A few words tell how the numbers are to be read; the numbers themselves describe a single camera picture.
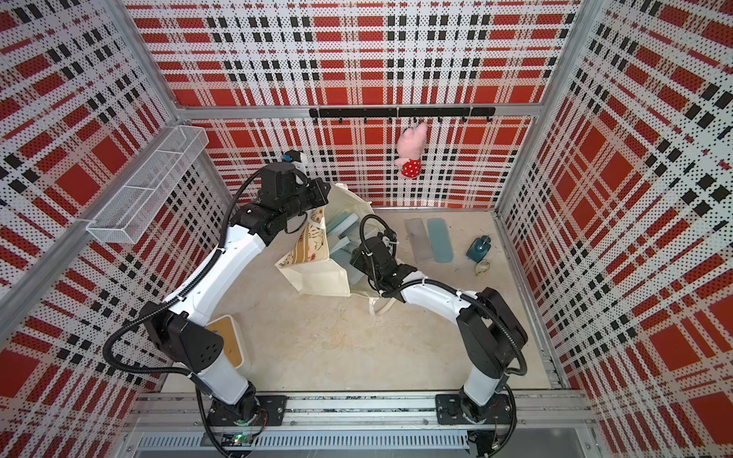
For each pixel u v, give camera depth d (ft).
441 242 3.55
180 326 1.37
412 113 2.94
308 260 2.61
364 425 2.40
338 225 3.15
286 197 1.85
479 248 3.23
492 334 1.49
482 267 3.34
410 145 3.03
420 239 3.73
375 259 2.13
